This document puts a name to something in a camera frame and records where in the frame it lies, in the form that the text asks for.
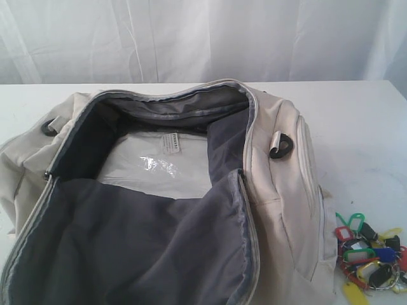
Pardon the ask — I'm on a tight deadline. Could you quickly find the cream white duffel bag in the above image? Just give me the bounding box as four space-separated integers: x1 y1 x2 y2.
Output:
1 80 338 304

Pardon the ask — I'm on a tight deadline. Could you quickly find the colourful key tag bunch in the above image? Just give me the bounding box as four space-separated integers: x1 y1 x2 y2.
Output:
334 212 406 304

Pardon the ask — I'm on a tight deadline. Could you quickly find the clear plastic-wrapped white package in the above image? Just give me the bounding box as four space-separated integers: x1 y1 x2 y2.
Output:
97 132 212 199

